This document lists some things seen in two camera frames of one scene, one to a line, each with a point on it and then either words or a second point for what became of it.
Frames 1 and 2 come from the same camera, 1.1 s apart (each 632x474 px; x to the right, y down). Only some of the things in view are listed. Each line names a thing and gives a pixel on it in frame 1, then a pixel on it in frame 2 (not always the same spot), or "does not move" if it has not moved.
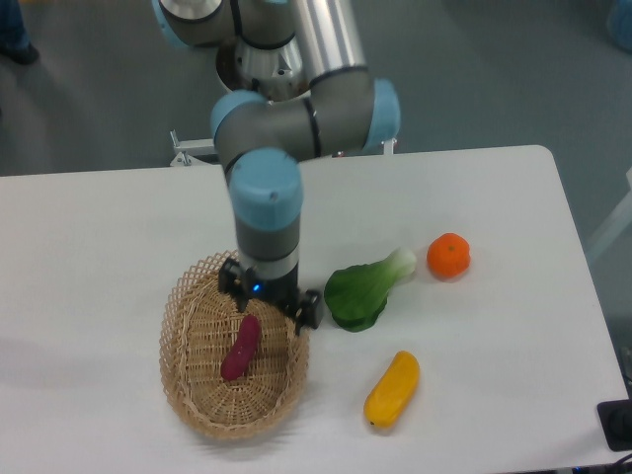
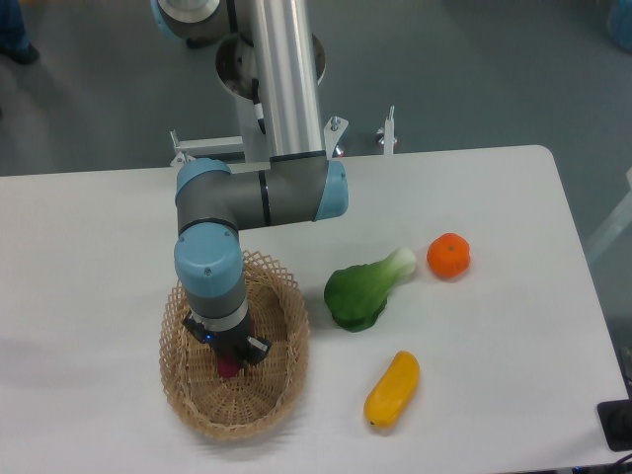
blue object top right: (619, 25) does not move
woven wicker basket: (199, 328) does not move
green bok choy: (355, 295) does not move
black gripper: (281, 291) -> (233, 341)
